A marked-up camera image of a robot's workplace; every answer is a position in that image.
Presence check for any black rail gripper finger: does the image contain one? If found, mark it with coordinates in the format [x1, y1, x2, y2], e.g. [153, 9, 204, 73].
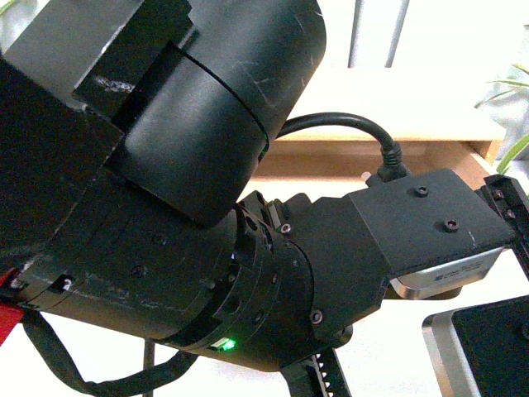
[475, 174, 528, 279]

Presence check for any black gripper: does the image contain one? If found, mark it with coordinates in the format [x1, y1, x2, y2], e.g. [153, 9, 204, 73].
[231, 189, 395, 396]

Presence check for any grey padded gripper finger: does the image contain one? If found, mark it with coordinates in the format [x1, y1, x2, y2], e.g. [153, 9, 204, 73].
[422, 296, 528, 396]

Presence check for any wooden two-drawer cabinet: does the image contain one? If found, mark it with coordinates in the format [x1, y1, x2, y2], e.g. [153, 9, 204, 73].
[243, 67, 505, 200]

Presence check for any right green spider plant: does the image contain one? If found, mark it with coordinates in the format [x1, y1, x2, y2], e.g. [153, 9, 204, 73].
[474, 62, 528, 174]

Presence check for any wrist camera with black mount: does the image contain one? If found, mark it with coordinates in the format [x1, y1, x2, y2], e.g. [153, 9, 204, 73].
[350, 169, 514, 300]

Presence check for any black camera cable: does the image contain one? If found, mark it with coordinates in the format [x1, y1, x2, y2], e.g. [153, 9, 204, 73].
[275, 112, 412, 183]

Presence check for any black sleeved cable loop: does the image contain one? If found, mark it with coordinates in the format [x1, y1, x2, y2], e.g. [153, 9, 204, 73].
[20, 310, 199, 397]

